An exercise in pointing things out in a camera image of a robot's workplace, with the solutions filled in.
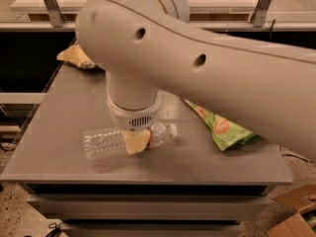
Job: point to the white gripper with vents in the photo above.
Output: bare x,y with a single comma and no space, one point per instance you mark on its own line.
135,118

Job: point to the clear plastic water bottle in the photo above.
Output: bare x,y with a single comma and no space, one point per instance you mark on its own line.
108,142

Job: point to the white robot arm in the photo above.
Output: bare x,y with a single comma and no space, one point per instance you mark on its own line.
148,46

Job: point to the green coconut crunch snack bag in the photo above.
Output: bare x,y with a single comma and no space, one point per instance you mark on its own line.
224,133

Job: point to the brown chip bag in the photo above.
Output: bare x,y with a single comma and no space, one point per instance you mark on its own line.
76,56

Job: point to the grey drawer cabinet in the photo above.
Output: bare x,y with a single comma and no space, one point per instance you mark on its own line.
187,188

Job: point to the cardboard box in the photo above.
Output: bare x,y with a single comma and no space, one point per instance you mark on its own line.
302,222

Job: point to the metal frame railing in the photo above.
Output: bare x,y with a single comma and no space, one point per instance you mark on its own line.
216,15

